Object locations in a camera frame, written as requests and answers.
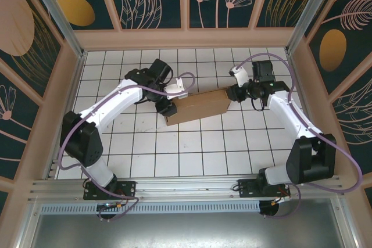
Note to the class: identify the brown cardboard paper box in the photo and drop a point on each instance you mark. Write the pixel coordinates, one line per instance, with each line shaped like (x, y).
(200, 105)

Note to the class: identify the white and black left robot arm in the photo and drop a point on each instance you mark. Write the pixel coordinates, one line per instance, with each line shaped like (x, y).
(116, 105)

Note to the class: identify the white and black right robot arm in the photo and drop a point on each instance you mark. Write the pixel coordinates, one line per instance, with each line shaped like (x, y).
(284, 117)

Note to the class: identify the small right power connector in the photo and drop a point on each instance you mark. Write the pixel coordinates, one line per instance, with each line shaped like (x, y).
(282, 200)

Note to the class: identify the small left power connector board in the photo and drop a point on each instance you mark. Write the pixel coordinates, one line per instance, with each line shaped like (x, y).
(110, 206)

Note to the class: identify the grey metal sheet panel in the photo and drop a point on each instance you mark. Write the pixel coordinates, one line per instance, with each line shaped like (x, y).
(186, 230)

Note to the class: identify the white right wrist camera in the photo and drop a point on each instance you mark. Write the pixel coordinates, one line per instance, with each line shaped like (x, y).
(241, 76)

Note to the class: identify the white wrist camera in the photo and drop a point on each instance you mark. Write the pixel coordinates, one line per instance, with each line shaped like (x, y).
(241, 76)
(175, 91)

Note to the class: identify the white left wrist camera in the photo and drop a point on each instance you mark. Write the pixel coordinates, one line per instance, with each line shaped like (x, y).
(175, 91)

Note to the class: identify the aluminium corner post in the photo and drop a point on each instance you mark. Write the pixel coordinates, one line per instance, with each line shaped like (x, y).
(309, 12)
(59, 15)

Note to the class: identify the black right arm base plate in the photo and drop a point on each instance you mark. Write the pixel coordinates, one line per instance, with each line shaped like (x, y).
(247, 191)

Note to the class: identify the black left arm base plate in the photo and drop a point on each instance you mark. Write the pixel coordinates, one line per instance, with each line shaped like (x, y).
(130, 185)

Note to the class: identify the aluminium frame rail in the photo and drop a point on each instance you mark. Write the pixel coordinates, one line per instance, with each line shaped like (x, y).
(186, 185)

